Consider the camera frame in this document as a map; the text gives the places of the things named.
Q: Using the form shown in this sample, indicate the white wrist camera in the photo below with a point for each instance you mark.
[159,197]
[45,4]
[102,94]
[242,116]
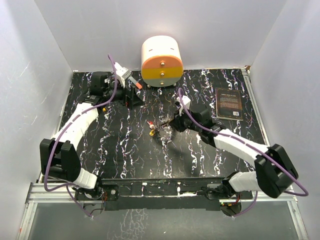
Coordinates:
[122,73]
[185,100]

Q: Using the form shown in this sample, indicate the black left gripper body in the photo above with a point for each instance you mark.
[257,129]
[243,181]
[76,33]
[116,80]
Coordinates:
[120,94]

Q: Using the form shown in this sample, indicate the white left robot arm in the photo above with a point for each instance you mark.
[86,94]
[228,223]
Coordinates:
[58,155]

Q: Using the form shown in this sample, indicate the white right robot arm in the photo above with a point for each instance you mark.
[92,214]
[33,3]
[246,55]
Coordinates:
[273,170]

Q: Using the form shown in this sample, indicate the black disc with keyrings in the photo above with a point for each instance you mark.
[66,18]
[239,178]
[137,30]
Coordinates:
[167,122]

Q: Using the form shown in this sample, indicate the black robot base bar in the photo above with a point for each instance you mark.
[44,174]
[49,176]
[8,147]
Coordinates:
[163,193]

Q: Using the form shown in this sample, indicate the yellow key tag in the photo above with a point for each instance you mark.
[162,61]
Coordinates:
[154,133]

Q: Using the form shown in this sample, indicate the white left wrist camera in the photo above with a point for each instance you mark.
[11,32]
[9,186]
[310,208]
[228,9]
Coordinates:
[122,73]

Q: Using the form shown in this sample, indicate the aluminium frame rail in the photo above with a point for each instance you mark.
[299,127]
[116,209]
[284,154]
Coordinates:
[54,216]

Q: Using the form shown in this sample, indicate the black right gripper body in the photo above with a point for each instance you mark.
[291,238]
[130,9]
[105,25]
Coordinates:
[185,121]

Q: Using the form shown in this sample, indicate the dark brown book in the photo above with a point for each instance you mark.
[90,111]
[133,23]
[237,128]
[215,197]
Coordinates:
[228,104]

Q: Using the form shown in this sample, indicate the round three-drawer cabinet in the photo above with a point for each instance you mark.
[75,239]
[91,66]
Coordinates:
[161,62]

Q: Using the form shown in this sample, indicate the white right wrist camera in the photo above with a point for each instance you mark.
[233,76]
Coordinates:
[185,100]

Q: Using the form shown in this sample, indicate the orange capped glue pen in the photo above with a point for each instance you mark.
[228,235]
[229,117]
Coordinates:
[135,82]

